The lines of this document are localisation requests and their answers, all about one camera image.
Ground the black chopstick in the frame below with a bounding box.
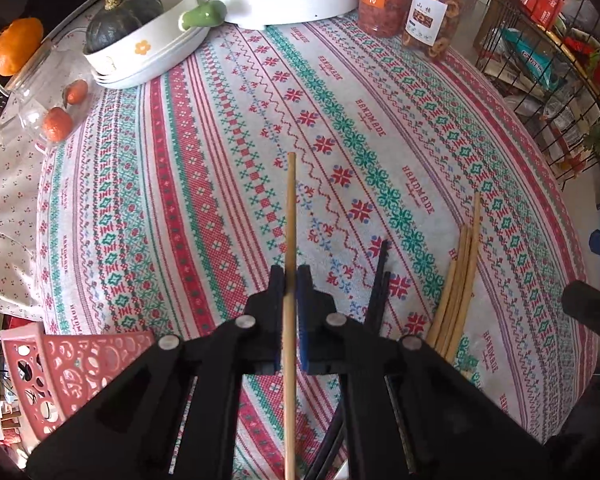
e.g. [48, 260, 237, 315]
[298, 240, 390, 479]
[304, 270, 390, 480]

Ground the orange mandarin fruit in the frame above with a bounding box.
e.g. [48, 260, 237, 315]
[0, 18, 44, 77]

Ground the dried slices jar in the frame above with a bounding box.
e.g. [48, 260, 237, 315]
[402, 0, 470, 61]

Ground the clear glass jar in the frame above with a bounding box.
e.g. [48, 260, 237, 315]
[7, 40, 98, 153]

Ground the pink perforated utensil basket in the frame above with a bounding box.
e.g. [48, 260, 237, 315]
[1, 323, 154, 440]

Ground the light wooden chopstick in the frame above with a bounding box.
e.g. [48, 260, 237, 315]
[282, 153, 297, 480]

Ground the black wire rack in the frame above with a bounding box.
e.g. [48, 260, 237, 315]
[475, 0, 600, 182]

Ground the patterned red green tablecloth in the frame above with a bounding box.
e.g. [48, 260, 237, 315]
[36, 16, 597, 479]

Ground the small red fruit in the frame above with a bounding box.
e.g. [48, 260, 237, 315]
[42, 107, 73, 142]
[62, 79, 90, 106]

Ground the dark green squash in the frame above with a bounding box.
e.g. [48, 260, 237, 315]
[83, 0, 163, 54]

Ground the white oval baking dish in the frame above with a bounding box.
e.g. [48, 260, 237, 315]
[85, 0, 226, 89]

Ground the white floral cloth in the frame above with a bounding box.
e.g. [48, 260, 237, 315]
[0, 0, 207, 322]

